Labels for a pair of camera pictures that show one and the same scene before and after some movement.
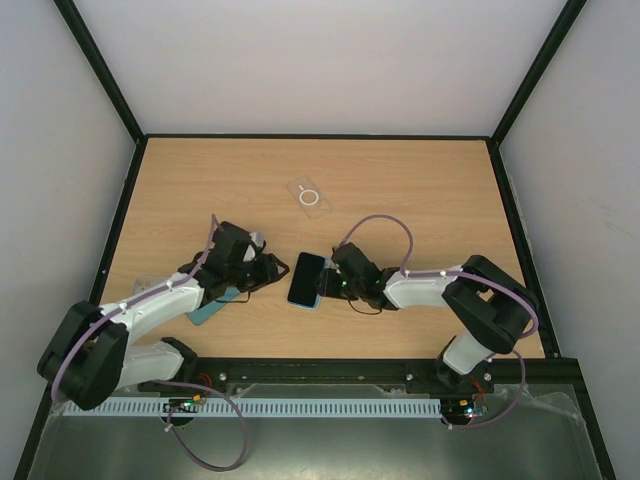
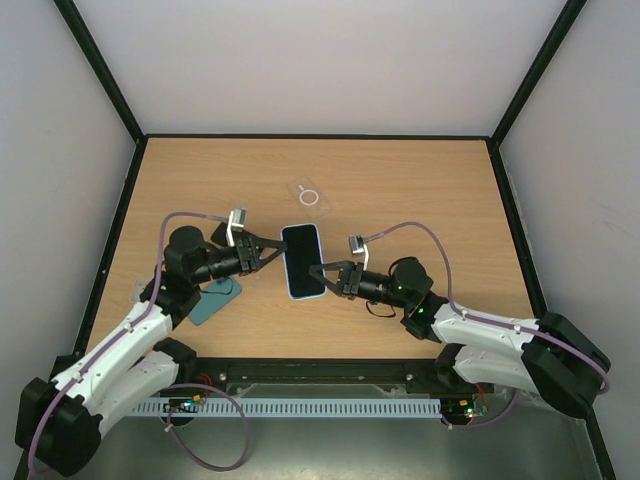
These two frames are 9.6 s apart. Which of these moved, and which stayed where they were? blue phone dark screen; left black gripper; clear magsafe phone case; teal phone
Moved: blue phone dark screen; left black gripper
Stayed: clear magsafe phone case; teal phone
